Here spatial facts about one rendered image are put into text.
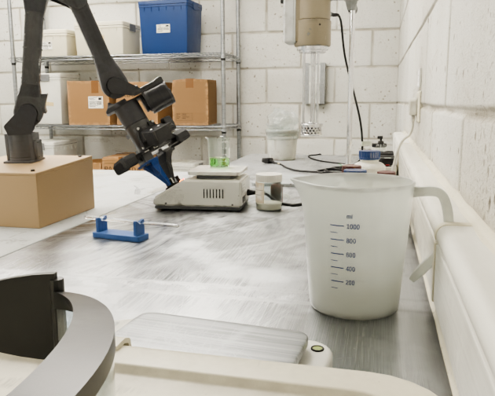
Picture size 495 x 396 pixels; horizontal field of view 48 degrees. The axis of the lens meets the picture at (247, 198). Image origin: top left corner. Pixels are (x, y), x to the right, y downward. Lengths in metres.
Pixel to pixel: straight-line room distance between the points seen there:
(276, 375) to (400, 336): 0.41
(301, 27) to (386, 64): 2.08
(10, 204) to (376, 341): 0.79
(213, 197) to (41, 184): 0.36
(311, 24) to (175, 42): 2.03
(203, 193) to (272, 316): 0.62
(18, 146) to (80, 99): 2.50
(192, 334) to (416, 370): 0.20
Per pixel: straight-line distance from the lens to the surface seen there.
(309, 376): 0.20
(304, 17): 1.62
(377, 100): 3.65
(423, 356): 0.57
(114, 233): 1.01
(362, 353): 0.56
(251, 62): 3.75
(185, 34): 3.53
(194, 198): 1.23
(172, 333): 0.49
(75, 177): 1.24
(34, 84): 1.26
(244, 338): 0.47
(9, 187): 1.16
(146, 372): 0.21
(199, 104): 3.47
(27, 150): 1.26
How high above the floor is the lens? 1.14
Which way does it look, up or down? 10 degrees down
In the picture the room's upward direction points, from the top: straight up
